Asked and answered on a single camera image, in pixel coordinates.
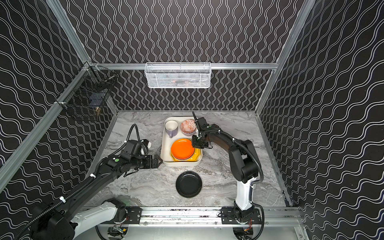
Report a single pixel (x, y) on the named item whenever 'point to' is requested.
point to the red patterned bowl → (188, 126)
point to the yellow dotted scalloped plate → (195, 157)
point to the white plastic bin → (166, 142)
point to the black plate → (188, 184)
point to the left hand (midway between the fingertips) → (156, 160)
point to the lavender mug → (171, 128)
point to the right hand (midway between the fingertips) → (195, 146)
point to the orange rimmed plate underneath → (182, 149)
